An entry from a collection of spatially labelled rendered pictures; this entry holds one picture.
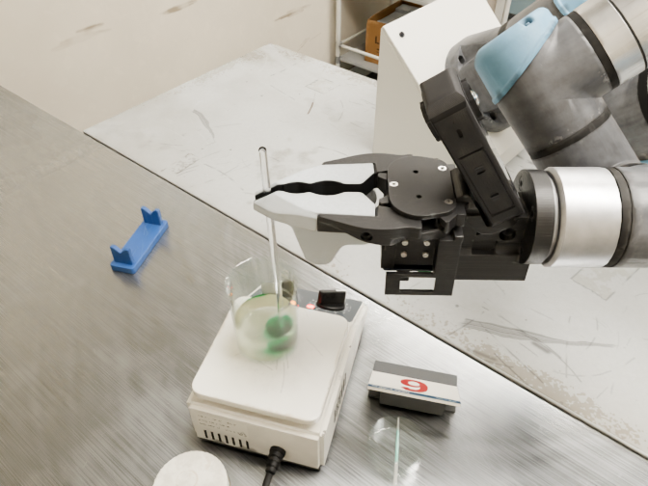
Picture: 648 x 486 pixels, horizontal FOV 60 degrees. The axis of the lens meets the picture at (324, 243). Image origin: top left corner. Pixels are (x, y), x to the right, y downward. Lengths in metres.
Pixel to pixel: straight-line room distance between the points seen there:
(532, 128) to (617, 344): 0.31
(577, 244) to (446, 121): 0.13
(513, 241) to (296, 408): 0.23
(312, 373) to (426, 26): 0.57
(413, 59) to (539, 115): 0.36
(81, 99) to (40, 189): 1.11
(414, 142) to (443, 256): 0.48
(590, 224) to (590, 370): 0.30
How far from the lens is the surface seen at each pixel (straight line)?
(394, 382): 0.60
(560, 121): 0.52
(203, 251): 0.77
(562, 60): 0.52
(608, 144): 0.53
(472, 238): 0.43
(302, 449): 0.53
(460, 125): 0.36
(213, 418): 0.54
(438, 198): 0.40
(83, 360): 0.69
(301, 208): 0.40
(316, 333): 0.55
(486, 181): 0.39
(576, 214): 0.42
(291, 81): 1.16
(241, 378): 0.52
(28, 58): 1.94
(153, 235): 0.79
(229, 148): 0.96
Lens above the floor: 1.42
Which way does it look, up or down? 42 degrees down
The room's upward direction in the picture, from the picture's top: straight up
